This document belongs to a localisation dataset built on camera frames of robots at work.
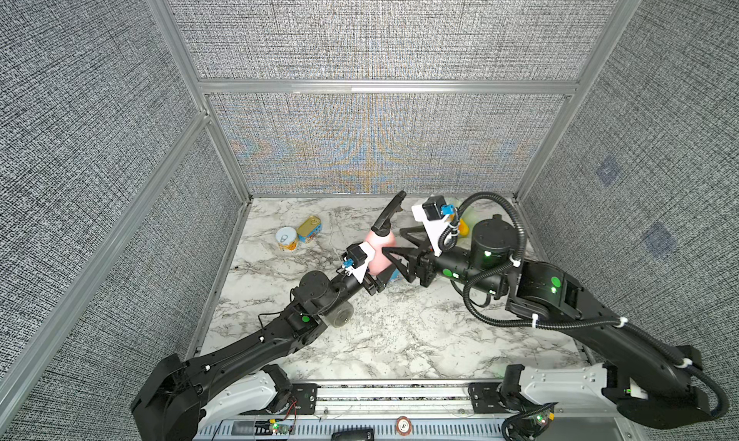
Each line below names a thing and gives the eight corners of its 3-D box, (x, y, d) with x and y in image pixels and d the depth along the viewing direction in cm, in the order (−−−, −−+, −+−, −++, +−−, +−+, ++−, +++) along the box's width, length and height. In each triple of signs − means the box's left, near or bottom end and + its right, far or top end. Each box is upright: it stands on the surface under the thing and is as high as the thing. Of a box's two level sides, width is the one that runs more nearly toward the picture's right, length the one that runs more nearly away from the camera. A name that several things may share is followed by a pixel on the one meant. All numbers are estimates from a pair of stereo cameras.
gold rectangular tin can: (294, 237, 108) (292, 231, 105) (313, 220, 114) (311, 214, 110) (306, 245, 106) (304, 239, 103) (324, 227, 111) (323, 221, 108)
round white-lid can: (276, 252, 104) (273, 243, 100) (280, 235, 109) (277, 226, 105) (296, 252, 104) (293, 243, 100) (299, 235, 109) (296, 226, 105)
